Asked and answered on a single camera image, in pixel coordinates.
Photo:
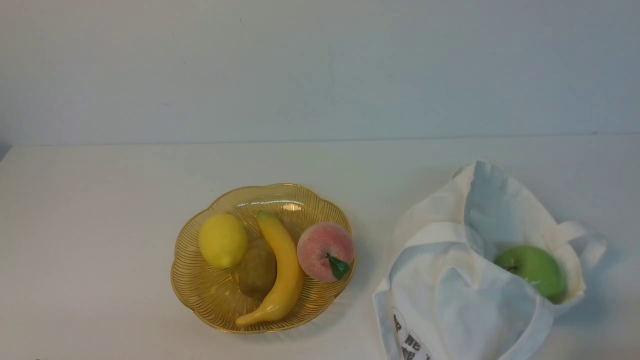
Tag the yellow lemon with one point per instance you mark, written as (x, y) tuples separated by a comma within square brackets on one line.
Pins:
[(223, 241)]

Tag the pink peach with leaf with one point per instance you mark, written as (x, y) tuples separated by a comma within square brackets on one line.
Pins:
[(325, 252)]

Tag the white cloth tote bag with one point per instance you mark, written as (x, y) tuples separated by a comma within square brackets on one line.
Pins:
[(444, 298)]

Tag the green apple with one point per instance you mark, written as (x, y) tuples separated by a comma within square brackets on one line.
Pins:
[(538, 268)]

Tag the amber ribbed fruit bowl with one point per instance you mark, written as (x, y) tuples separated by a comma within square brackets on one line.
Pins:
[(213, 294)]

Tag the brown kiwi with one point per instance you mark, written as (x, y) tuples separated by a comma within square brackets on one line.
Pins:
[(257, 271)]

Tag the yellow banana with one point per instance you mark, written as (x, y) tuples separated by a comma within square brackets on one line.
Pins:
[(286, 291)]

